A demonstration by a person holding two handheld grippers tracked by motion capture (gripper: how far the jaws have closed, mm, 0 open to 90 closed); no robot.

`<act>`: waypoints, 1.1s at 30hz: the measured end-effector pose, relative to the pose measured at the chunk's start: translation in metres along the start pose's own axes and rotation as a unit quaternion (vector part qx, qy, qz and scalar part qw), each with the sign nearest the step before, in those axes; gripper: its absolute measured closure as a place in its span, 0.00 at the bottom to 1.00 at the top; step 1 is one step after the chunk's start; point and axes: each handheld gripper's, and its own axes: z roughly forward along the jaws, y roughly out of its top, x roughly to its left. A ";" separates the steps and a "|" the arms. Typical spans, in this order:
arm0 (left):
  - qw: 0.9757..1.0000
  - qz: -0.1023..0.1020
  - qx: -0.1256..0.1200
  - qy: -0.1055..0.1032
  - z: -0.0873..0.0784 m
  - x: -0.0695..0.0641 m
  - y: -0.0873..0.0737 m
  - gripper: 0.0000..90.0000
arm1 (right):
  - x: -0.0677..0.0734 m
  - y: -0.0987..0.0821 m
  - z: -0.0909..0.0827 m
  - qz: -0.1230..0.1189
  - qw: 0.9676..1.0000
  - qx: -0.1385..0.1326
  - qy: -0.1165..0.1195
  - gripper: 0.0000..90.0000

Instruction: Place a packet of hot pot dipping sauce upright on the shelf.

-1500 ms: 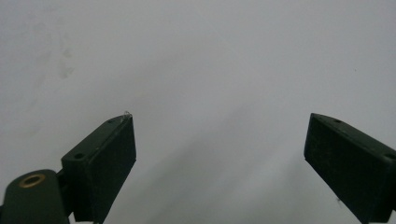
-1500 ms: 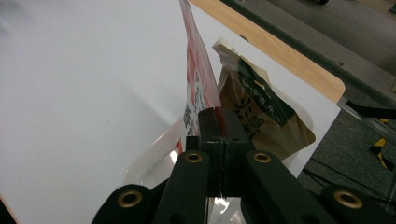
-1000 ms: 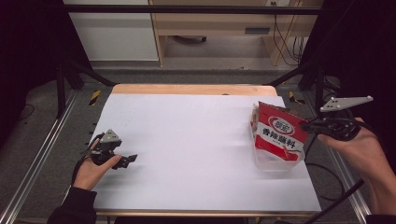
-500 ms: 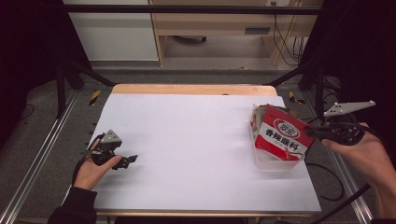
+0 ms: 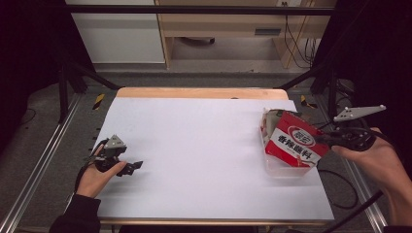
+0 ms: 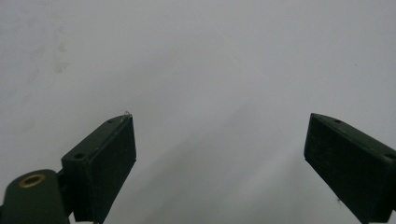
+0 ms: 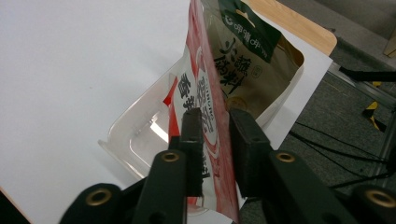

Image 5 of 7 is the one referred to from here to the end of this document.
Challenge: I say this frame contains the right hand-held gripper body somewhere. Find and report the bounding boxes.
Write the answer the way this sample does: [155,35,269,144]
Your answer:
[324,104,387,152]

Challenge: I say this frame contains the light wooden desk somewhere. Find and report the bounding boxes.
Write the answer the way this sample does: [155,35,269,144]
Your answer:
[154,0,338,70]

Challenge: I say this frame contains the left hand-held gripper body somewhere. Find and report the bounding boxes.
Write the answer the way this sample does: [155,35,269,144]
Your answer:
[93,134,128,173]

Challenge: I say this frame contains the red white seasoning pouch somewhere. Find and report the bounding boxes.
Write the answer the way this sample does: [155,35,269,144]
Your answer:
[264,110,330,169]

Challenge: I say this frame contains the black horizontal frame bar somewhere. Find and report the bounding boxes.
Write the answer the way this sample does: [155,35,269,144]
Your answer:
[64,4,338,17]

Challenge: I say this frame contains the person's right hand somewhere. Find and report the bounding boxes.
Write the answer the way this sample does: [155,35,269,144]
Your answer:
[330,127,412,195]

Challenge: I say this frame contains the black hanging desk cables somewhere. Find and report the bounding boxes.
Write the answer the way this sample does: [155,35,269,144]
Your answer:
[283,1,320,70]

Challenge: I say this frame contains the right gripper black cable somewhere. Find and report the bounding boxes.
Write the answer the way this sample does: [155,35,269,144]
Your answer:
[356,117,395,145]

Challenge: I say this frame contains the person's left hand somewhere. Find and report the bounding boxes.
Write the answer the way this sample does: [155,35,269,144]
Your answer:
[76,145,128,199]

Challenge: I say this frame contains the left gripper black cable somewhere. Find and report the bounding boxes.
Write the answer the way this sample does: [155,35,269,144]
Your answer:
[74,138,110,192]

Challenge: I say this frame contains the yellow black tape strip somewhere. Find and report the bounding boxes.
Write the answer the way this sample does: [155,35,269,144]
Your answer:
[92,93,106,111]
[299,94,319,110]

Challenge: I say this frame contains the white cabinet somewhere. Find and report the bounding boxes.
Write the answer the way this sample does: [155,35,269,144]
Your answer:
[66,0,166,65]

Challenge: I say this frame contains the black slanted pole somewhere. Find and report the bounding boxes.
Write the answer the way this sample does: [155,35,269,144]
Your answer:
[320,190,385,233]

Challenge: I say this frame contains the black floor cable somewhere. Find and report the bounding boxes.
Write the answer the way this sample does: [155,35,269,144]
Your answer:
[317,168,359,211]

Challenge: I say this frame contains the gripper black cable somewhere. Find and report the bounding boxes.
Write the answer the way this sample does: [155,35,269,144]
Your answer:
[74,138,110,192]
[356,117,395,145]

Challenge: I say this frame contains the white paper sheet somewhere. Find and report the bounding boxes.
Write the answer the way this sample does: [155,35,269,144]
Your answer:
[95,96,335,221]

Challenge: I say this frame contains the black hose under desk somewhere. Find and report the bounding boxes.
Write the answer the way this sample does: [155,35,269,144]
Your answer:
[179,36,216,47]

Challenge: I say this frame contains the clear plastic container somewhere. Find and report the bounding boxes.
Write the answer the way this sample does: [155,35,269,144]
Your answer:
[258,107,320,179]

